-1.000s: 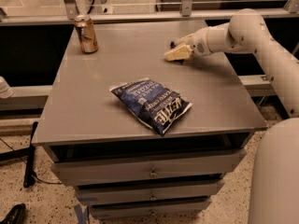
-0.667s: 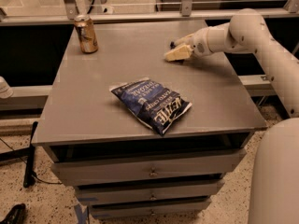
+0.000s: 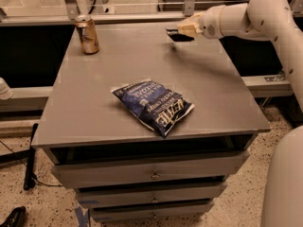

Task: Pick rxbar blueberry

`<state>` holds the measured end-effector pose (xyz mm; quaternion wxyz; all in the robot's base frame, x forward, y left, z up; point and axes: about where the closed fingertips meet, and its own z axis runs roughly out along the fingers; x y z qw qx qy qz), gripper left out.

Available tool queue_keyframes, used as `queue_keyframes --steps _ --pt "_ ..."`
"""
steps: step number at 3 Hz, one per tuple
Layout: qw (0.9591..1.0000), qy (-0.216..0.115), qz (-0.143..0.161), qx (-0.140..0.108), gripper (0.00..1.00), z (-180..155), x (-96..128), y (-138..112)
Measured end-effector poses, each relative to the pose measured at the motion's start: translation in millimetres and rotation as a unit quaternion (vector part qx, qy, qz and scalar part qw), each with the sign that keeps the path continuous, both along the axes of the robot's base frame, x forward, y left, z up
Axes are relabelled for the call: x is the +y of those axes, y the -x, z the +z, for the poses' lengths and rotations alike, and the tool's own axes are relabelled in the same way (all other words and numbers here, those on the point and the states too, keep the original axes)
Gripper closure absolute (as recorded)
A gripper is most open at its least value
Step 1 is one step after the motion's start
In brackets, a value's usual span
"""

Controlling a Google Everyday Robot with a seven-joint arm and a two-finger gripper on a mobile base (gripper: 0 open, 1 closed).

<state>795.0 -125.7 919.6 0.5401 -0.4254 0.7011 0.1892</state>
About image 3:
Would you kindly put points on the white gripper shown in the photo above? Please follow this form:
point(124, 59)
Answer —
point(209, 25)

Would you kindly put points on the blue rxbar wrapper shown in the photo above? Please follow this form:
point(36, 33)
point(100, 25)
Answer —
point(178, 37)

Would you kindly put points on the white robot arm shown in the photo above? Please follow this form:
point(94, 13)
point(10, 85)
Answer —
point(270, 20)

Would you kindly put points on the blue kettle chips bag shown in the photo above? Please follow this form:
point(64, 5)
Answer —
point(154, 105)

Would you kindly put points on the gold soda can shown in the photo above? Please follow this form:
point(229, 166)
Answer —
point(85, 26)

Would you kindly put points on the grey drawer cabinet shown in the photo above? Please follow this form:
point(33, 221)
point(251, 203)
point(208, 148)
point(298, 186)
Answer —
point(84, 123)

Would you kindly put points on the top grey drawer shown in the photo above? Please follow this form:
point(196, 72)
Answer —
point(150, 170)

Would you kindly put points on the grey drawer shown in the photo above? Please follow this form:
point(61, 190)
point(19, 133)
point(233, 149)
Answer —
point(150, 193)
point(150, 170)
point(151, 210)

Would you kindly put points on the middle grey drawer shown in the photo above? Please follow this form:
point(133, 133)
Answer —
point(150, 193)

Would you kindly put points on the bottom grey drawer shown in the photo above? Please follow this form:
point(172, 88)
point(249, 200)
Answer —
point(151, 210)

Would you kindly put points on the black pole on floor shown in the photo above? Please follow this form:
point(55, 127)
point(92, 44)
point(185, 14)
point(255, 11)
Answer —
point(29, 181)

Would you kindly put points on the black shoe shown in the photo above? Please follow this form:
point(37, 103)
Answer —
point(16, 218)

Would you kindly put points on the grey metal railing frame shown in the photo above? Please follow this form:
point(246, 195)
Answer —
point(59, 12)

